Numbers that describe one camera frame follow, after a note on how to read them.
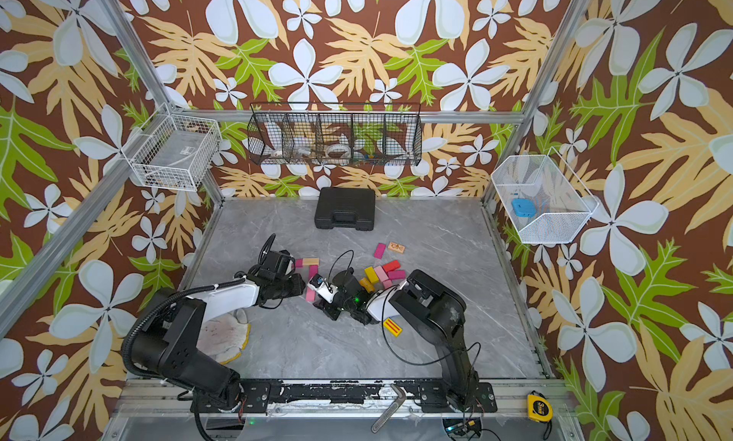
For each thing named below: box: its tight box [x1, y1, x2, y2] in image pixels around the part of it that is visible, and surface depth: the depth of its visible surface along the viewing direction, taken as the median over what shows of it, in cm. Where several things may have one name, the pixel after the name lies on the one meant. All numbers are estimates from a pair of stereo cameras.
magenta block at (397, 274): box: [387, 270, 407, 280], surface depth 98 cm
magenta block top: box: [373, 242, 387, 260], surface depth 107 cm
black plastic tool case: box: [314, 188, 376, 231], surface depth 117 cm
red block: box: [382, 259, 402, 273], surface depth 101 cm
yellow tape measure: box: [526, 394, 554, 423], surface depth 72 cm
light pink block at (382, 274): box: [374, 265, 390, 282], surface depth 98 cm
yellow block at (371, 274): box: [364, 266, 379, 284], surface depth 98 cm
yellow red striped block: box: [382, 317, 404, 338], surface depth 87 cm
